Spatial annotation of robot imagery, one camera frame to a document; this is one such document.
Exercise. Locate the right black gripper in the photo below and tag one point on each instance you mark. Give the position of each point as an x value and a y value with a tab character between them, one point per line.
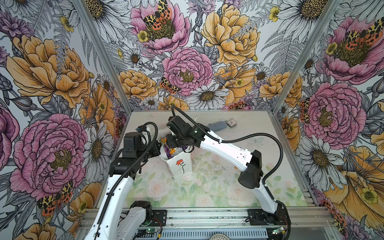
171	143

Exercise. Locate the floral pastel table mat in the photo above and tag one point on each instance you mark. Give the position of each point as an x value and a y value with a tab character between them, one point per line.
213	183

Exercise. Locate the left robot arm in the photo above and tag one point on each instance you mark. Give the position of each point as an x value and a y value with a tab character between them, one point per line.
108	225

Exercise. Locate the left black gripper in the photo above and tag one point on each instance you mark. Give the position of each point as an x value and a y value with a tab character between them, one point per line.
156	152

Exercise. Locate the white paper bag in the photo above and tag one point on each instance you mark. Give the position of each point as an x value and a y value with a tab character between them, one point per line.
179	166

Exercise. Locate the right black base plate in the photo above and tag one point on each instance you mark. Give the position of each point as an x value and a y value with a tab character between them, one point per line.
259	217

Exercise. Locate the pink Fox's candy bag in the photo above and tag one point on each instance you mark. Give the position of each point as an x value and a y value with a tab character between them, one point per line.
172	152

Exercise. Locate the aluminium front rail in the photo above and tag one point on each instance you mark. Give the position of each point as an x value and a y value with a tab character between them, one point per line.
307	223

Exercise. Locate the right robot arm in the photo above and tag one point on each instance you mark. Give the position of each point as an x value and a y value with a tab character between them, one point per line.
249	163

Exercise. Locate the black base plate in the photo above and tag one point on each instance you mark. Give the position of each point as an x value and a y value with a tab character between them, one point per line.
158	219
259	217

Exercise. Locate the small white tag card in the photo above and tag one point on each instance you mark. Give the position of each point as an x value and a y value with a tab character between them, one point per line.
232	123

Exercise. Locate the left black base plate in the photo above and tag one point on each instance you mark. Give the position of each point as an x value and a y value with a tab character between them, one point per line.
158	219

